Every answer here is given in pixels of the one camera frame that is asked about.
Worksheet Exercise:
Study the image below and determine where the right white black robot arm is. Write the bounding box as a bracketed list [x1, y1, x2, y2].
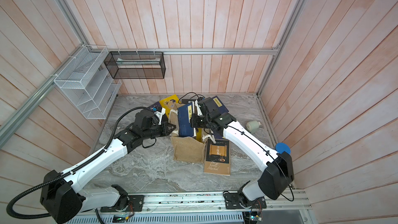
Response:
[190, 97, 294, 206]

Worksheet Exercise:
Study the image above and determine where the black wire mesh basket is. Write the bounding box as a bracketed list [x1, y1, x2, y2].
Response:
[104, 51, 166, 79]

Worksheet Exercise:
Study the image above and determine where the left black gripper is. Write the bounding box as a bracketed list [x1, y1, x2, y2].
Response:
[142, 121, 177, 140]

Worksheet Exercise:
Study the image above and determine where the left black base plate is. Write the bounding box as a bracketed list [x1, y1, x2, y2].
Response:
[100, 195, 145, 213]

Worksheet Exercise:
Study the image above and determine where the dark old man book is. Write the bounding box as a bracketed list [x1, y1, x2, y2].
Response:
[149, 102, 163, 113]

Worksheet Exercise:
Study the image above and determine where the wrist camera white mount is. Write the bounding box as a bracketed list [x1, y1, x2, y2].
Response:
[152, 106, 168, 125]
[194, 100, 203, 116]

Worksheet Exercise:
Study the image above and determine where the clear jar blue lid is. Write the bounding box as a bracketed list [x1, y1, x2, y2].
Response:
[275, 143, 291, 155]

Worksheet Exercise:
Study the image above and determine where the aluminium mounting rail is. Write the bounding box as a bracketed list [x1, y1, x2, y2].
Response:
[54, 189, 312, 217]

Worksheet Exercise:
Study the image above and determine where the burlap canvas tote bag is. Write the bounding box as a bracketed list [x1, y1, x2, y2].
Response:
[169, 102, 215, 163]

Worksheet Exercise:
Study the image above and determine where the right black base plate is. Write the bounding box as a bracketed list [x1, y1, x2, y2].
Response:
[222, 191, 267, 210]

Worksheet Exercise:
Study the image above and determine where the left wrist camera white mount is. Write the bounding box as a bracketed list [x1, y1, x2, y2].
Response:
[152, 106, 168, 125]

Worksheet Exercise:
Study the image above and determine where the yellow cartoon book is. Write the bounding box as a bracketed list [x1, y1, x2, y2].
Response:
[159, 94, 179, 116]

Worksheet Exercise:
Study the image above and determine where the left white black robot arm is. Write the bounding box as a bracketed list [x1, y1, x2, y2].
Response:
[40, 113, 176, 224]

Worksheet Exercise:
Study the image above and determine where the white wire mesh shelf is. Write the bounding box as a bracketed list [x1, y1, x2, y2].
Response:
[54, 45, 121, 120]

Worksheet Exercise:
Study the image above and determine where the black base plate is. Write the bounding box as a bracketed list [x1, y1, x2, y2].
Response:
[222, 191, 267, 210]
[100, 195, 145, 213]

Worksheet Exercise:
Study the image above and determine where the brown gold cover book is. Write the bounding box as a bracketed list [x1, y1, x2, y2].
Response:
[204, 139, 231, 176]

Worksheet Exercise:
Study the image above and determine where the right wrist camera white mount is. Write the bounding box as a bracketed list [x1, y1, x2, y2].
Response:
[194, 100, 203, 116]

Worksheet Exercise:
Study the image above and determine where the black corrugated cable conduit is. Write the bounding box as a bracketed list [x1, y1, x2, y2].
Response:
[6, 106, 156, 220]

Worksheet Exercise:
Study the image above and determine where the navy book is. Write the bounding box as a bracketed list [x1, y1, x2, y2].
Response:
[212, 96, 229, 114]
[177, 103, 197, 138]

